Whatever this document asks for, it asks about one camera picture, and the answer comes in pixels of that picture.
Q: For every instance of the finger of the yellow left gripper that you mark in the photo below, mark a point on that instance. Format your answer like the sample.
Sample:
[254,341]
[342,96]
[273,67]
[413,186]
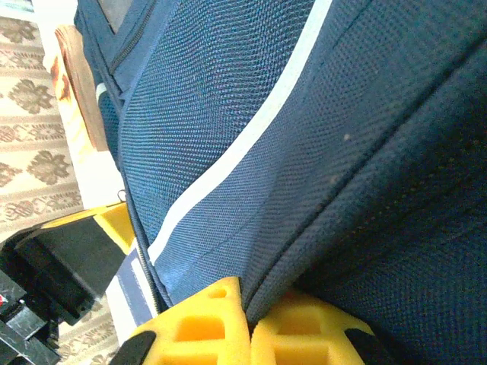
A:
[114,216]

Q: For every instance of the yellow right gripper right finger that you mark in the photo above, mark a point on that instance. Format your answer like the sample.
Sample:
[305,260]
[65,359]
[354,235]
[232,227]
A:
[304,334]

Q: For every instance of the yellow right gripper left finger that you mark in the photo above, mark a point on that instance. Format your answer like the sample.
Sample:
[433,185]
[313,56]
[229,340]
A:
[198,334]

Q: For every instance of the orange Huckleberry Finn paperback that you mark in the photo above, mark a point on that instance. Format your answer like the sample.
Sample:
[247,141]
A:
[80,87]

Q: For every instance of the navy blue backpack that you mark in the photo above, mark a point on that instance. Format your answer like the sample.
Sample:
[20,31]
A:
[304,152]

